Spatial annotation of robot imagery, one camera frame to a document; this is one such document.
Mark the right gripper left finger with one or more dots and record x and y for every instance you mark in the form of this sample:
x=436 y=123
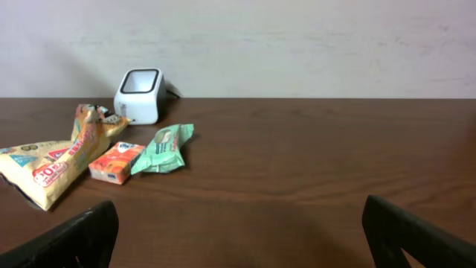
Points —
x=86 y=240

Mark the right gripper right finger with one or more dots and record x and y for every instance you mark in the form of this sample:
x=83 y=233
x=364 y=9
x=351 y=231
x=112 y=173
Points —
x=392 y=231

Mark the orange small box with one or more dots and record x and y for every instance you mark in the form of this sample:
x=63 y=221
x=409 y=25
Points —
x=115 y=164

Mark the yellow snack bag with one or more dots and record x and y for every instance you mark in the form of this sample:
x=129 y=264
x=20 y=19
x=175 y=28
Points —
x=42 y=171

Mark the teal snack packet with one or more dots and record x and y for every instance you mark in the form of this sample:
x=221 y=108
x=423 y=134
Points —
x=162 y=154

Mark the white barcode scanner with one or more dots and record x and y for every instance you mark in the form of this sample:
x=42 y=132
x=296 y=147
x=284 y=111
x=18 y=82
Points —
x=140 y=95

